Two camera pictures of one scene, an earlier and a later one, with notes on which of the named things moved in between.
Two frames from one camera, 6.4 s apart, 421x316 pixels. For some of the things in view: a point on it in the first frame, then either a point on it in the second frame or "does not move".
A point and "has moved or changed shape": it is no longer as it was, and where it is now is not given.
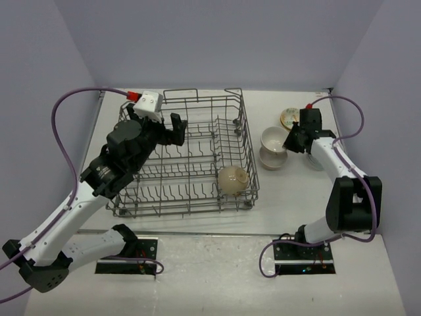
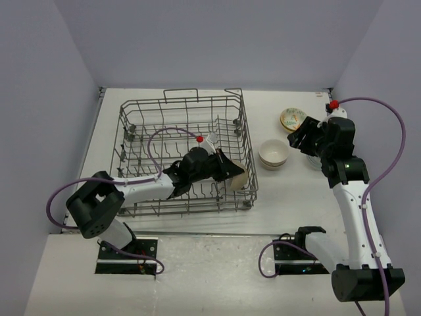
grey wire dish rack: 212,169 does not move
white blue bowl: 316,164 does not move
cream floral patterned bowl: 288,116 does not move
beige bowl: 273,138 -> 273,152
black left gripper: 176,136 -> 226,168
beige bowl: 233,180 has moved or changed shape
